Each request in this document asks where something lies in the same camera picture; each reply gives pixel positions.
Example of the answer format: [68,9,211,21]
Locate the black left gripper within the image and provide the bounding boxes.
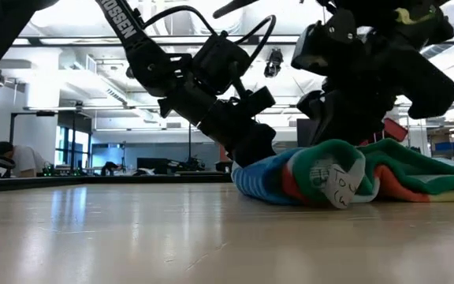
[158,78,277,169]

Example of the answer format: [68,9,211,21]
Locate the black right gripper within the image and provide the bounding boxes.
[296,39,454,147]

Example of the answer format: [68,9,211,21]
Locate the green dinosaur print towel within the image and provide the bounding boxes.
[230,137,454,210]

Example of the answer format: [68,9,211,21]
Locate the red storage bins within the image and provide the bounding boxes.
[359,117,409,148]

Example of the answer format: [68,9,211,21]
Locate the person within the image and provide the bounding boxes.
[0,140,50,178]

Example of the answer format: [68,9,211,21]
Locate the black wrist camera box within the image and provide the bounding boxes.
[291,9,364,76]
[191,31,251,95]

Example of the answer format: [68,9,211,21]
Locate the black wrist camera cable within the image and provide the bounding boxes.
[142,4,277,64]

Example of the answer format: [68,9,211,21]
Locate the black metal table frame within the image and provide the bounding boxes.
[0,172,234,194]

